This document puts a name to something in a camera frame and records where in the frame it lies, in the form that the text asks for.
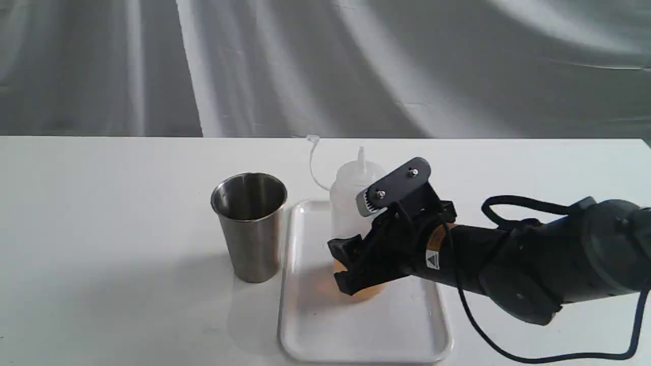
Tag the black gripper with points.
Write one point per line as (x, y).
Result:
(392, 250)

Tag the translucent squeeze bottle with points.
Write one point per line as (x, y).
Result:
(351, 179)

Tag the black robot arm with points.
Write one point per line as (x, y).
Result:
(540, 257)

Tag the stainless steel cup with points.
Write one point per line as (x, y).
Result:
(249, 207)

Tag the white plastic tray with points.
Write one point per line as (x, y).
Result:
(406, 323)

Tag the grey fabric backdrop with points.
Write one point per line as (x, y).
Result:
(338, 69)

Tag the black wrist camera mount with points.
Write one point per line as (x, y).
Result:
(406, 189)

